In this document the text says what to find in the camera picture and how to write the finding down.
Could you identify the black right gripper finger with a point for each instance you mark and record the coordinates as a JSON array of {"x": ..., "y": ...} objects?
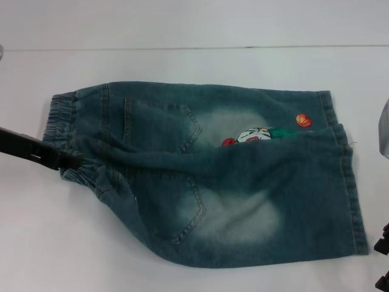
[
  {"x": 383, "y": 240},
  {"x": 383, "y": 278}
]

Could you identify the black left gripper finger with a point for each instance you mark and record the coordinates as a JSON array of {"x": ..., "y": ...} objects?
[{"x": 33, "y": 149}]

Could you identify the blue denim shorts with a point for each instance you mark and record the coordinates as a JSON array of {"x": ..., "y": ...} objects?
[{"x": 243, "y": 188}]

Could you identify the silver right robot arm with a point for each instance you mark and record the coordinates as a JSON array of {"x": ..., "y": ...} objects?
[{"x": 385, "y": 134}]

